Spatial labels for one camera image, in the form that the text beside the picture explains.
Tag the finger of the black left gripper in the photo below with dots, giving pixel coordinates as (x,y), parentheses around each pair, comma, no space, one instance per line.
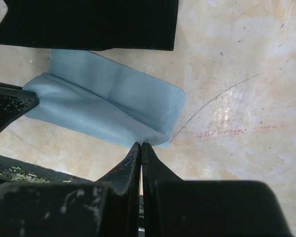
(14,102)

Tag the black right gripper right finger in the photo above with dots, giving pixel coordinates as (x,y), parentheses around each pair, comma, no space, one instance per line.
(174,207)

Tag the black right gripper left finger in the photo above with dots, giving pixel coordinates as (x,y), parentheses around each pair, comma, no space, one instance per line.
(108,207)

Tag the light blue lens cloth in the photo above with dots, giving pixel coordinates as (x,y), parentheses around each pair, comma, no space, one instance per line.
(96,96)

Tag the black glasses case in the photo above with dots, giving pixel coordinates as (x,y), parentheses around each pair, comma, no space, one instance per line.
(90,24)

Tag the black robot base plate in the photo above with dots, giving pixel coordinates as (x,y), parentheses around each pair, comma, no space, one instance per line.
(13,171)

